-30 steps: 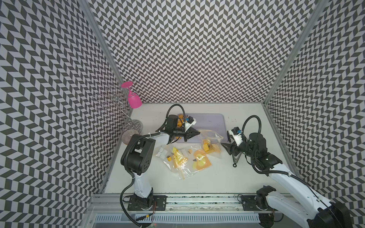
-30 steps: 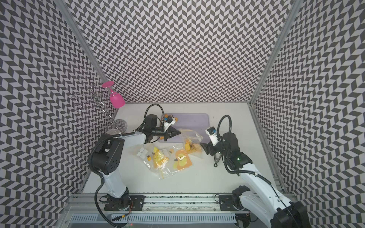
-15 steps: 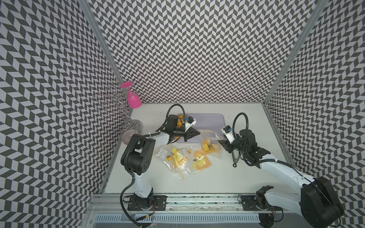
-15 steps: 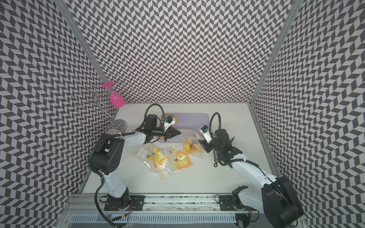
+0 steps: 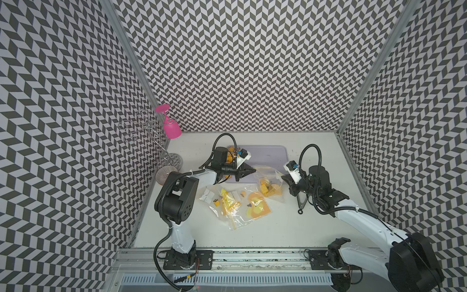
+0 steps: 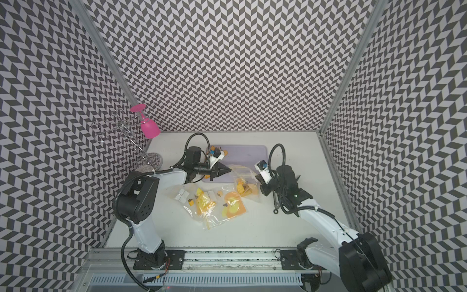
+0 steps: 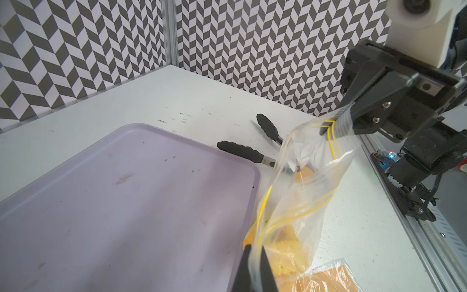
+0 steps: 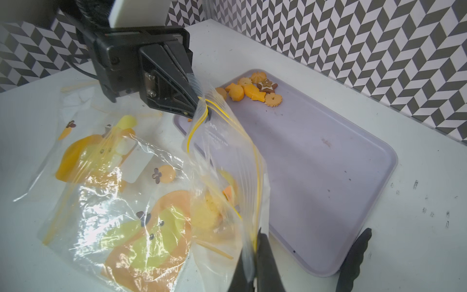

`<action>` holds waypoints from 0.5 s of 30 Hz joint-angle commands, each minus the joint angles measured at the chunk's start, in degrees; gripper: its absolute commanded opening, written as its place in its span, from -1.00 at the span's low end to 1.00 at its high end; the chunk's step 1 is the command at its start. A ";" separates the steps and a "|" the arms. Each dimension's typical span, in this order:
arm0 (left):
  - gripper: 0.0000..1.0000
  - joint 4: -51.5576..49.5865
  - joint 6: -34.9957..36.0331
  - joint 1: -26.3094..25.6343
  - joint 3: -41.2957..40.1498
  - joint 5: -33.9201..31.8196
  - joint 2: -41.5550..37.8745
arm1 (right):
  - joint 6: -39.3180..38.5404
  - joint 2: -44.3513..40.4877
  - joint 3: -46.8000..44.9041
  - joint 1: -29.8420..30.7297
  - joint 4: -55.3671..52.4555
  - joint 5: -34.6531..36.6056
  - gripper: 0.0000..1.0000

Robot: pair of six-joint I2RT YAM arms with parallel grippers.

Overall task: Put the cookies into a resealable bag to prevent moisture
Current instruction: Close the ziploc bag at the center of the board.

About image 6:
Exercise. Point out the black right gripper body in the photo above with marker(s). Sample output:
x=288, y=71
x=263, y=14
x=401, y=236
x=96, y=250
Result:
x=273, y=185

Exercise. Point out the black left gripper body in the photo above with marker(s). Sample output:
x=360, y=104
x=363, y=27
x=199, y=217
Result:
x=202, y=169

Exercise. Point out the clear resealable bag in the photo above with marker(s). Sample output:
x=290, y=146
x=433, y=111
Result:
x=245, y=182

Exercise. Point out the steel black-tipped tongs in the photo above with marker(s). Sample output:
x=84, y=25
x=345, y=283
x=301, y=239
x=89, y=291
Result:
x=276, y=202

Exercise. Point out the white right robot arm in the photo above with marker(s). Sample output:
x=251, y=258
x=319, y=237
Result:
x=356, y=258

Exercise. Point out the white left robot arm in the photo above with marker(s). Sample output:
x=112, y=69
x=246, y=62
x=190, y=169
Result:
x=134, y=203

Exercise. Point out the clear printed bag pile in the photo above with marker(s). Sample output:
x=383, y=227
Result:
x=210, y=208

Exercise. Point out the lilac plastic tray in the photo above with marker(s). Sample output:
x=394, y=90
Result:
x=243, y=155

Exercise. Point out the ribbed glass bowl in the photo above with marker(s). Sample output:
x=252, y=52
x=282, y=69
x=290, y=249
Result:
x=146, y=169

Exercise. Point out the pink upside-down wine glass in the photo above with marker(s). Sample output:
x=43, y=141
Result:
x=149, y=127

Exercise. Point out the chrome glass drying rack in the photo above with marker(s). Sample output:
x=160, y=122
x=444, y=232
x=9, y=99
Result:
x=124, y=126

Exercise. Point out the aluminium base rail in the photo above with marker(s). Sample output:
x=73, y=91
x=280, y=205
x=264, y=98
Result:
x=206, y=259

